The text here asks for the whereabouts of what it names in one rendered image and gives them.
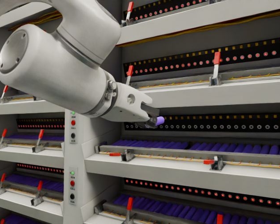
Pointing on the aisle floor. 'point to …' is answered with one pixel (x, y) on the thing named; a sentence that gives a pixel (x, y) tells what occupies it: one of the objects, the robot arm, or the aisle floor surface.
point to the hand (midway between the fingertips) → (145, 119)
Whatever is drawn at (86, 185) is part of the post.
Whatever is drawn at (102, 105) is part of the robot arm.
